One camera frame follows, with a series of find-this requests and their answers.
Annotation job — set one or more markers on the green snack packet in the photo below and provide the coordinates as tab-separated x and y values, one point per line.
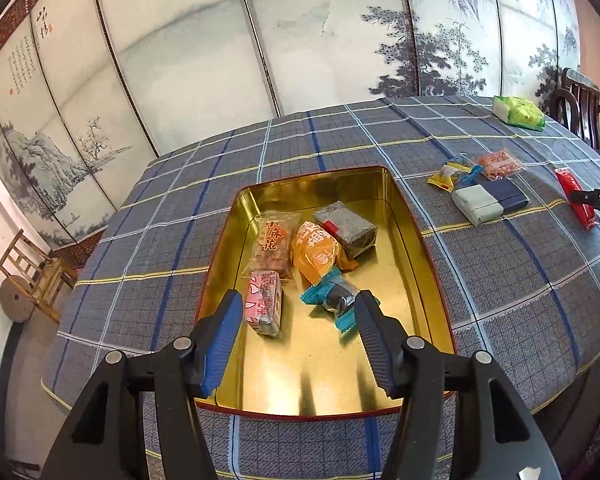
522	112

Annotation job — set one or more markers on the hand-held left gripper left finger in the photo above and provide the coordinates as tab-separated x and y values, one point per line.
225	340

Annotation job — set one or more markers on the clear fried twist packet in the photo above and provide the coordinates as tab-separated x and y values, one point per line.
270	247

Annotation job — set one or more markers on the pink snack packet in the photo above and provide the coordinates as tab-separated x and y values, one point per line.
265	300

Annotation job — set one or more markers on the clear peanut packet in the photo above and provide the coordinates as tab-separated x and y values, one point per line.
500	165

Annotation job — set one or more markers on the clear dark cake packet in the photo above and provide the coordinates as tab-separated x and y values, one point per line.
350	232

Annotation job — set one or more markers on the yellow clear snack packet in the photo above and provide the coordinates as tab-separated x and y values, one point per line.
442	180

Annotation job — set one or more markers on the teal candy packet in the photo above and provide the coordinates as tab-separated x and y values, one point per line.
337	295

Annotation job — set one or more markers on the painted folding screen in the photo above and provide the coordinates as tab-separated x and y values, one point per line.
205	35

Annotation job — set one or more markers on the red foil snack packet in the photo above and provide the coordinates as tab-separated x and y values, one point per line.
564	179

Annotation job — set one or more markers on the navy blue snack packet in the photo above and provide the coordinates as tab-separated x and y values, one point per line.
510	195

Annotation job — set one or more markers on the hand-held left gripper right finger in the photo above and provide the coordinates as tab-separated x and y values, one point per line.
375	340

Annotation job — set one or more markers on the orange snack packet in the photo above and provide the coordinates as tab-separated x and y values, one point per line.
317	250

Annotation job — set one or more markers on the red tin box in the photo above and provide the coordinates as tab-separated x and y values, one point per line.
320	375

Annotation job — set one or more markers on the blue-edged clear candy packet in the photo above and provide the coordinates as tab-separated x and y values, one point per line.
465	172

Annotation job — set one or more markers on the white paper scrap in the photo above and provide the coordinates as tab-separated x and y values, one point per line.
530	474

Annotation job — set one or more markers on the grey-green snack packet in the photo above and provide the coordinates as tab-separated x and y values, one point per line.
477	205

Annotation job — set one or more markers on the round wooden disc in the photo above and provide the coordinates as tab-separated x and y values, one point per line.
16	300

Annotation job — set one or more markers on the small light wooden chair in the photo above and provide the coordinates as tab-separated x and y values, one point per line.
50	280

